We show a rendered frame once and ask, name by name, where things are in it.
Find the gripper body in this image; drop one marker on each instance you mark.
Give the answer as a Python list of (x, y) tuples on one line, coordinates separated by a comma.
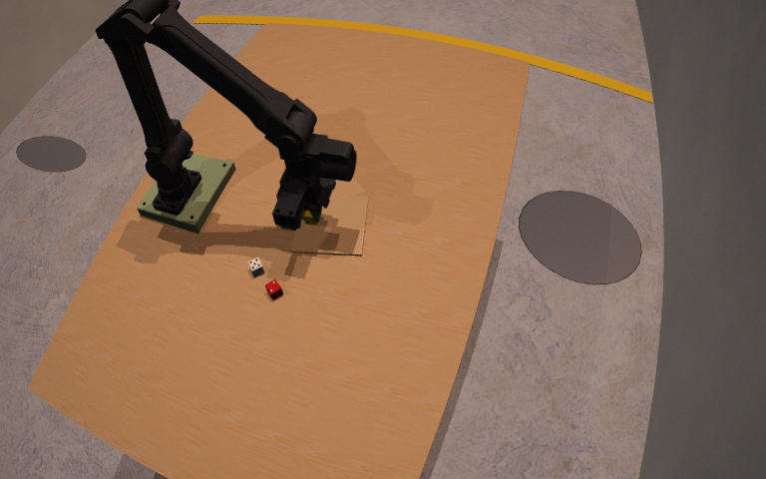
[(327, 185)]

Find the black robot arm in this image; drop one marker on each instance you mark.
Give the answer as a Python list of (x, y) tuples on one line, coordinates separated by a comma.
[(169, 144)]

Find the white die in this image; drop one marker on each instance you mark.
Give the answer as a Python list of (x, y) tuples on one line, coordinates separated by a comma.
[(256, 267)]

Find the red die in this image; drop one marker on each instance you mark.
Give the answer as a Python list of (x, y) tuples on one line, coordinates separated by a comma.
[(274, 289)]

